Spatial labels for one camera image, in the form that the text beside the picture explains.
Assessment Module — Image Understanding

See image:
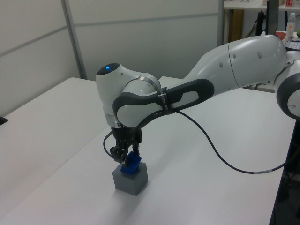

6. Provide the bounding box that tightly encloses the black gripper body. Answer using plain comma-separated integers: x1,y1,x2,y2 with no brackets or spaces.
110,126,143,144

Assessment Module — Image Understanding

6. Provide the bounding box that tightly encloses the blue block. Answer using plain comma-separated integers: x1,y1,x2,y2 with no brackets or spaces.
120,151,143,175

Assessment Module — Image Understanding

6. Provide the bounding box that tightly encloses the grey hollow cuboid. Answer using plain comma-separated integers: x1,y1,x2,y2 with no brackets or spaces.
112,161,148,196

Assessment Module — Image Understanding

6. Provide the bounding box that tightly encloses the brown wooden panel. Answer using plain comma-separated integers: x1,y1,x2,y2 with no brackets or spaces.
230,10,245,43

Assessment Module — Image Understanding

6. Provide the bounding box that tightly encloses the white desk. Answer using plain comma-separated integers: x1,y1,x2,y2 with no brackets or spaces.
223,0,300,11

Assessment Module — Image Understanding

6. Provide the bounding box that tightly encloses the clear plastic bottle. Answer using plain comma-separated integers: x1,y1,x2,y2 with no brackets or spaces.
286,13,297,41

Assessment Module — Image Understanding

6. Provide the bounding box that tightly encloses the black cable strap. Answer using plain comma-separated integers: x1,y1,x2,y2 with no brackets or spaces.
156,87,174,116

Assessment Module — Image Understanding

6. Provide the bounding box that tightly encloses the grey partition post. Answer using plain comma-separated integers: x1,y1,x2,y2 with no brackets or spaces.
217,0,231,47
61,0,88,80

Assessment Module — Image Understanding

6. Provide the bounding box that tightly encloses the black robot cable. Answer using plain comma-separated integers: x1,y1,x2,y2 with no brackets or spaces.
102,109,288,175

